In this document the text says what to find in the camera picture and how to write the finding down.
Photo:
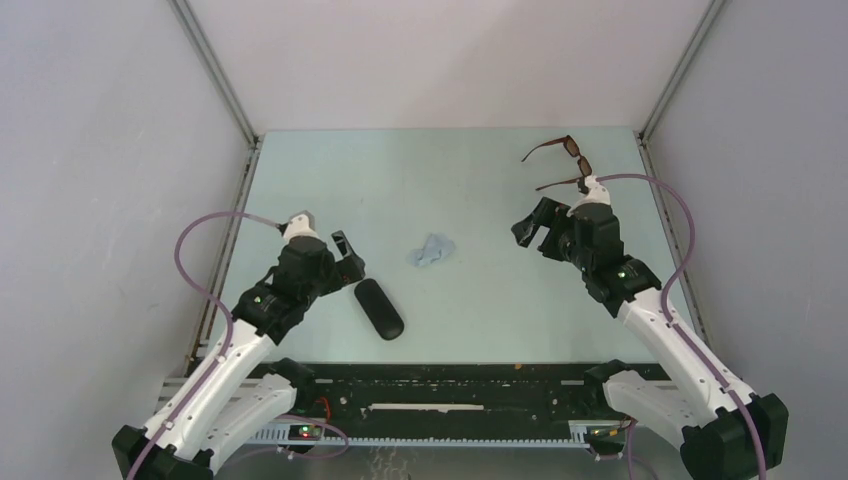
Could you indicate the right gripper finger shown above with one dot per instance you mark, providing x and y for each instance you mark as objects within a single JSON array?
[
  {"x": 541, "y": 216},
  {"x": 557, "y": 242}
]

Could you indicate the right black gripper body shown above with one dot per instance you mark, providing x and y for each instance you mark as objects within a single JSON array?
[{"x": 581, "y": 255}]

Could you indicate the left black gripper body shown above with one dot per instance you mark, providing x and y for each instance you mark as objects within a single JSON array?
[{"x": 328, "y": 280}]

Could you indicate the black glasses case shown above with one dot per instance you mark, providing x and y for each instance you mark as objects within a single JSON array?
[{"x": 379, "y": 309}]

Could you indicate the light blue cleaning cloth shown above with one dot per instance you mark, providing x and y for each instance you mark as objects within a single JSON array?
[{"x": 437, "y": 247}]

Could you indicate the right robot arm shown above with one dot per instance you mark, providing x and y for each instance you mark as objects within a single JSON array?
[{"x": 721, "y": 427}]

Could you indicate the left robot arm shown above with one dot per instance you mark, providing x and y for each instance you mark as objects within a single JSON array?
[{"x": 200, "y": 427}]

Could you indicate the brown sunglasses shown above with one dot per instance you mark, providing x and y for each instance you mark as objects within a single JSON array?
[{"x": 571, "y": 161}]

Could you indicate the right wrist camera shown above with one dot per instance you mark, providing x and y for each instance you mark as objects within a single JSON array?
[{"x": 593, "y": 192}]

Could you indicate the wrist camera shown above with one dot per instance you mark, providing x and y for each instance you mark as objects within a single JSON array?
[
  {"x": 593, "y": 192},
  {"x": 301, "y": 224}
]

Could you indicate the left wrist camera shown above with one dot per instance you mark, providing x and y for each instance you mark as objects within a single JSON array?
[{"x": 301, "y": 224}]

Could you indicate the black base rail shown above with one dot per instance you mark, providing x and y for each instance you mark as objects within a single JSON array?
[{"x": 455, "y": 402}]

